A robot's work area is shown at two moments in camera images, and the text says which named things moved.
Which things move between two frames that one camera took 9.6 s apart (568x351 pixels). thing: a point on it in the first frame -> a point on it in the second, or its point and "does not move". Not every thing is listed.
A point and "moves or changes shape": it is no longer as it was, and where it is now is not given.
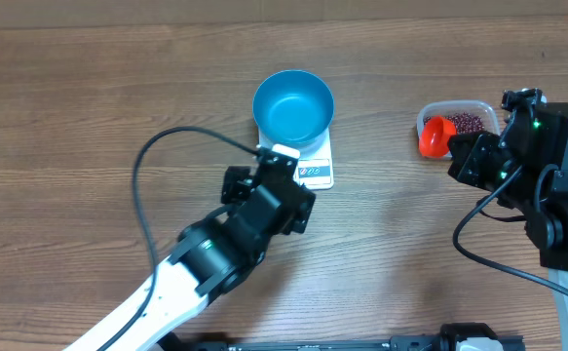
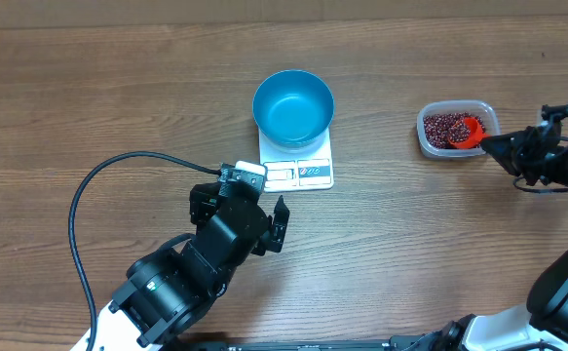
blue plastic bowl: x=293 y=107 does not move
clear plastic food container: x=469 y=116 does not move
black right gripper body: x=480 y=169 -> x=534 y=158
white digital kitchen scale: x=315 y=163 does not move
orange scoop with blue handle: x=434 y=136 moves or changes shape
